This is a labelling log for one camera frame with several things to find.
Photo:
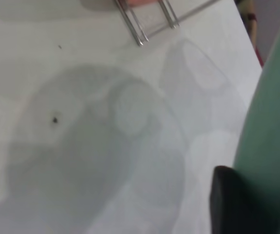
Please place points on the green round plate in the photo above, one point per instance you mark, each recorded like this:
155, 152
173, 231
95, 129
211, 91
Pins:
264, 122

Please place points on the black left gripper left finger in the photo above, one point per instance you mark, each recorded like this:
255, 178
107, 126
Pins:
234, 214

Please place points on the tan pole with red band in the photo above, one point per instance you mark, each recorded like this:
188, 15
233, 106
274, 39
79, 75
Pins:
250, 17

